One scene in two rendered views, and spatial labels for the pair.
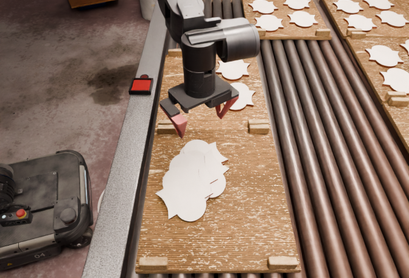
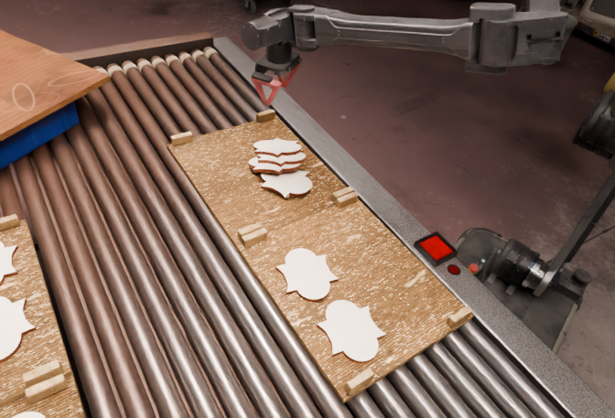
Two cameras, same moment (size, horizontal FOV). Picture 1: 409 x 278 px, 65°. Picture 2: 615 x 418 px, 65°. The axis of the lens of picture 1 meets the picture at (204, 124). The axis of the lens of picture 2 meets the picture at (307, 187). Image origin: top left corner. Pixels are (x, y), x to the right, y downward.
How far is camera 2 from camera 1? 1.43 m
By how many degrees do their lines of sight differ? 86
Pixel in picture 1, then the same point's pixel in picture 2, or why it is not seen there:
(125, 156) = (358, 175)
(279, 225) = (191, 162)
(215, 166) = (265, 166)
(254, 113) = (268, 259)
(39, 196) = not seen: hidden behind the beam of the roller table
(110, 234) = (310, 130)
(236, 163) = (253, 194)
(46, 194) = not seen: hidden behind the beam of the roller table
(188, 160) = (291, 158)
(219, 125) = (297, 226)
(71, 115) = not seen: outside the picture
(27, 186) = (512, 301)
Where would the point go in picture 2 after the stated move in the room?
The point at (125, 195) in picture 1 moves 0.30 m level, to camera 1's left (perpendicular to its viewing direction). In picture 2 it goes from (325, 151) to (400, 125)
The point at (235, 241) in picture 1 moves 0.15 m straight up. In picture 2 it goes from (221, 144) to (221, 99)
